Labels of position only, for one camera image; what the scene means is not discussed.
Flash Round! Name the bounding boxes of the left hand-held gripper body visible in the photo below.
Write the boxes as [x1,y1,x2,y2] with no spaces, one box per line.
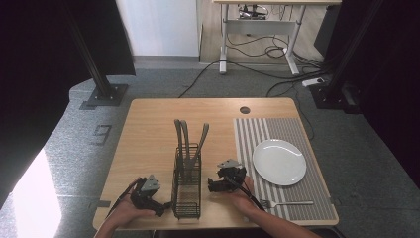
[130,174,161,210]

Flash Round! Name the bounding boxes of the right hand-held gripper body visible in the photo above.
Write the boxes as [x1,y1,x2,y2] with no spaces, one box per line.
[216,158,248,192]

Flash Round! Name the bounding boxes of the black wire cutlery rack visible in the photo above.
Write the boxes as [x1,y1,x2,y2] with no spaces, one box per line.
[170,142,203,221]

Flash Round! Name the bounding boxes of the person's left hand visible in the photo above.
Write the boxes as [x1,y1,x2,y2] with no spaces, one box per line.
[108,196,157,230]

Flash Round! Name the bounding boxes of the person's right hand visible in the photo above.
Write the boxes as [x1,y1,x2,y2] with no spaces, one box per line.
[227,176,265,220]

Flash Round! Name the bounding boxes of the white plate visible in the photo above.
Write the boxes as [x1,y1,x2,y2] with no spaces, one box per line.
[252,138,308,187]

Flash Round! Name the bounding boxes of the silver fork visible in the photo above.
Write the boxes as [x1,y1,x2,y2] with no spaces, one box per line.
[259,198,315,209]

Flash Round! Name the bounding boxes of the floor socket plate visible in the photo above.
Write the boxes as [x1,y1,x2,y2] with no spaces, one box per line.
[92,124,113,146]

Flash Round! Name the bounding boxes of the grey striped placemat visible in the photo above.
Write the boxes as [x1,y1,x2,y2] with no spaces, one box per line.
[233,116,340,222]

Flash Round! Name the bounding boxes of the white power strip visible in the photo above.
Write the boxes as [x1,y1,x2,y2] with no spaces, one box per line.
[301,76,326,88]

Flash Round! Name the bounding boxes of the black metal stand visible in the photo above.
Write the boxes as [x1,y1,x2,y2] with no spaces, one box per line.
[62,0,130,111]
[309,0,385,114]

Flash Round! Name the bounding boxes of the white-legged desk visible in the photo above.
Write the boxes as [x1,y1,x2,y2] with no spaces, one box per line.
[212,0,343,76]

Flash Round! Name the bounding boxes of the black curtain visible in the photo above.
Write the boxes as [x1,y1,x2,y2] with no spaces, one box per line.
[0,0,137,209]
[313,0,420,189]

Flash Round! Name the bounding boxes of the electronics box under desk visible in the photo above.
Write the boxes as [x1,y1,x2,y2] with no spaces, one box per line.
[237,3,269,20]

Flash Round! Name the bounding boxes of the left hand-held gripper cable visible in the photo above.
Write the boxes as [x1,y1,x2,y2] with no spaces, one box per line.
[105,178,144,220]

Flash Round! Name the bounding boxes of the hand-held gripper cable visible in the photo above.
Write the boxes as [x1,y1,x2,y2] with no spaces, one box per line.
[224,175,267,212]
[105,178,144,220]

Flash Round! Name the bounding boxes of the right hand-held gripper cable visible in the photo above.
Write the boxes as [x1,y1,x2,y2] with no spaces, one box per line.
[224,175,267,212]

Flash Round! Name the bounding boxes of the grey-handled cutlery piece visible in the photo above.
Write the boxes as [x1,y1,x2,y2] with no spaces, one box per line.
[190,122,211,167]
[179,119,192,168]
[173,118,185,167]

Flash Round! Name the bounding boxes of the black floor cable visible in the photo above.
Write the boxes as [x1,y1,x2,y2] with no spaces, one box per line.
[177,59,222,99]

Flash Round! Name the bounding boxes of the bundle of black floor cables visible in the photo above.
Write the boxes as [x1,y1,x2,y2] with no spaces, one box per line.
[226,34,331,140]

